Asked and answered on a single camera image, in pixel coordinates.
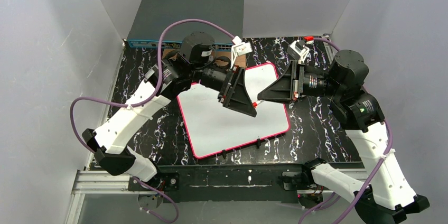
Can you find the brown wooden board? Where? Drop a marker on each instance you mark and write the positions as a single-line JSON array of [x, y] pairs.
[[239, 61]]

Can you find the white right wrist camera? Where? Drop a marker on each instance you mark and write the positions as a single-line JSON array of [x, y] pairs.
[[298, 49]]

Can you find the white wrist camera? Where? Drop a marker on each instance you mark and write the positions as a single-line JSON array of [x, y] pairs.
[[240, 47], [298, 49]]

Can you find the pink framed whiteboard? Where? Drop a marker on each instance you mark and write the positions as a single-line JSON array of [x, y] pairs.
[[212, 128]]

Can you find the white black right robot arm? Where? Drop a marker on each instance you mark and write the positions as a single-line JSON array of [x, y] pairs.
[[385, 196]]

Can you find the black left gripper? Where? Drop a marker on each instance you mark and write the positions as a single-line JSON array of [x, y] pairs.
[[227, 85]]

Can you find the white red marker pen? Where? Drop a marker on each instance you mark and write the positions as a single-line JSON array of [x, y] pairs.
[[256, 103]]

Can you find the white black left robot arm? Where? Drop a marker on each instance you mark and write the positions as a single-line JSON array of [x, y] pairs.
[[191, 63]]

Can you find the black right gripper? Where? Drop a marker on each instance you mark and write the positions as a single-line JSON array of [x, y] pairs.
[[298, 83]]

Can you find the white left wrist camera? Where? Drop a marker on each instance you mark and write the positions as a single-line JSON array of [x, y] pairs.
[[240, 47]]

